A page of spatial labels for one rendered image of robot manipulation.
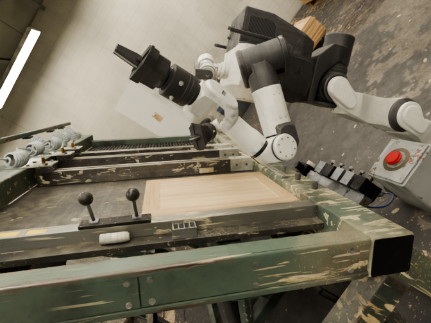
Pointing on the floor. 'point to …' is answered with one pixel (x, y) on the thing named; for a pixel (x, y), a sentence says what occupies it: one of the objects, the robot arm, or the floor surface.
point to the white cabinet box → (152, 111)
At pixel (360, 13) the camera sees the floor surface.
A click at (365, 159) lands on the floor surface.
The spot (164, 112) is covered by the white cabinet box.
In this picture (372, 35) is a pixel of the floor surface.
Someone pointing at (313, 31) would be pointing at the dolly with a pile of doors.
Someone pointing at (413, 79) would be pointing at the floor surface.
